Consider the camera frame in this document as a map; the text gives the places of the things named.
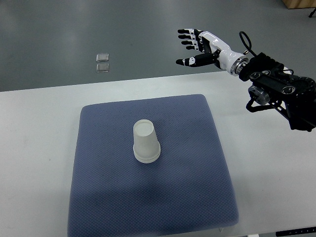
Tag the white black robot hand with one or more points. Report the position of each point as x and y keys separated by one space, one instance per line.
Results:
x=213 y=51

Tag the black tripod leg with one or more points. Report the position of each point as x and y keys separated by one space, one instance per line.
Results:
x=312 y=13

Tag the blue fabric cushion mat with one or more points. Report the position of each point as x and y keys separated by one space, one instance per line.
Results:
x=188 y=188

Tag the black table control panel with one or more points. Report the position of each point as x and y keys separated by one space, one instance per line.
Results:
x=302 y=231

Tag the white paper cup on mat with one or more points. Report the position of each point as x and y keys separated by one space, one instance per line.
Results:
x=147 y=157

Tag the upper metal floor plate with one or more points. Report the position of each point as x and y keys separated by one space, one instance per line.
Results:
x=102 y=57

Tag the wooden box corner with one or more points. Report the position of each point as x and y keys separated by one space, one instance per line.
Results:
x=298 y=4

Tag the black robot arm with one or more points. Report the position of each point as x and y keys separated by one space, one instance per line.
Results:
x=275 y=87

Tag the white paper cup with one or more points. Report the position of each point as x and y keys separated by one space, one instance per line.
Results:
x=147 y=157
x=145 y=138

